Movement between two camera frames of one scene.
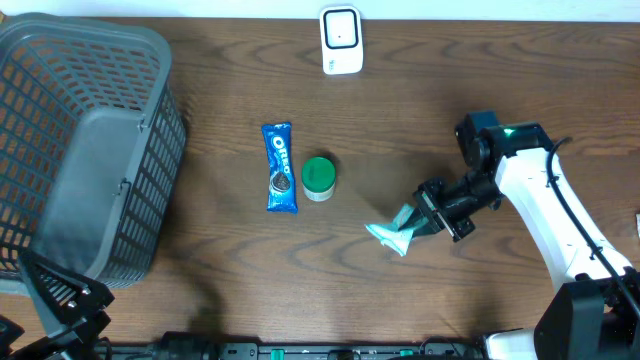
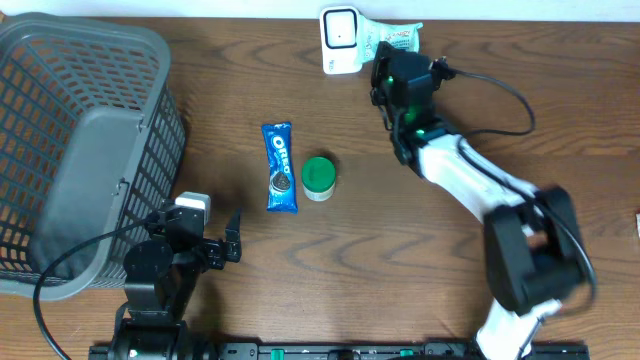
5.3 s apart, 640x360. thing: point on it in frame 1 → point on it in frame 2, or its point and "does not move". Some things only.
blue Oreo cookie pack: x=281 y=179 does not move
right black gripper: x=427 y=195 → x=384 y=54
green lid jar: x=318 y=176 does not move
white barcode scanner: x=341 y=33 does not move
